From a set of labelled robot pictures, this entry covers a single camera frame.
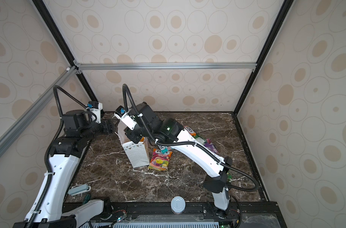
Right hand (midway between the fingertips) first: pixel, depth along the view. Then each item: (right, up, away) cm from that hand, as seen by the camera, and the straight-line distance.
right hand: (127, 128), depth 61 cm
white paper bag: (-1, -14, +18) cm, 23 cm away
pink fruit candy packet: (+11, -21, +28) cm, 37 cm away
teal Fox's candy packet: (+13, -15, +33) cm, 38 cm away
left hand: (-8, +5, +6) cm, 11 cm away
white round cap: (+22, -39, +10) cm, 46 cm away
